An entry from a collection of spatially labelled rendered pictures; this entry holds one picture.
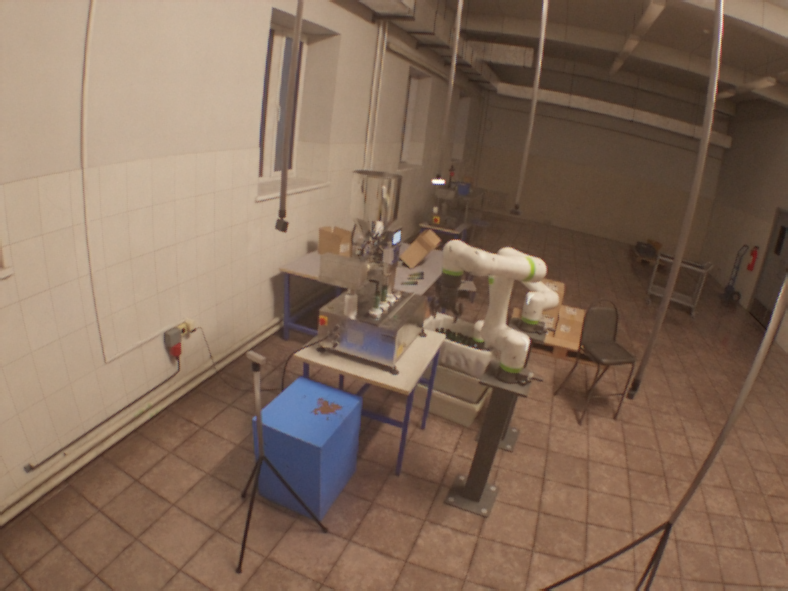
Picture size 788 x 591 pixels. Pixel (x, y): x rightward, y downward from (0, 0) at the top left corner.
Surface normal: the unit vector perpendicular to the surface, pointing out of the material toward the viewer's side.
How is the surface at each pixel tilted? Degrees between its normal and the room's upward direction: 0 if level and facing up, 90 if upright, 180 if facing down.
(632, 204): 90
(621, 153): 90
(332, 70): 90
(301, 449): 90
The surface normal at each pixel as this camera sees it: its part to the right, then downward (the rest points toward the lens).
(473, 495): -0.41, 0.30
